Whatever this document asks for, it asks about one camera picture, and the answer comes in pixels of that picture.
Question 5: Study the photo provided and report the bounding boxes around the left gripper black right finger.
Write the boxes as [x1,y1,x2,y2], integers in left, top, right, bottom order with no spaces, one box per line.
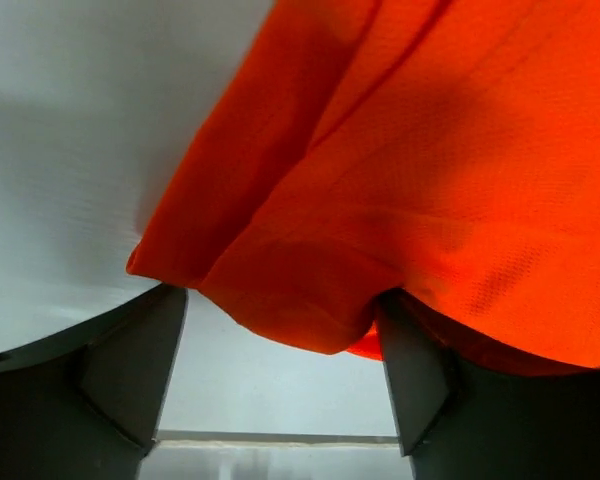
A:
[377,290,600,479]

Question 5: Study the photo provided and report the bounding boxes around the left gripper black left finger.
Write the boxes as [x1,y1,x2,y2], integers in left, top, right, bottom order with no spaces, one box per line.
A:
[0,284,188,480]

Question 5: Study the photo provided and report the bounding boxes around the orange shorts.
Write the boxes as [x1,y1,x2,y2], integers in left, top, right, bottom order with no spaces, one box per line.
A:
[127,1,600,373]

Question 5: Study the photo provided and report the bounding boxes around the aluminium table edge rail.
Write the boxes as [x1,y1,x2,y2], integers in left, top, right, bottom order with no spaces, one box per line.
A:
[157,430,399,446]

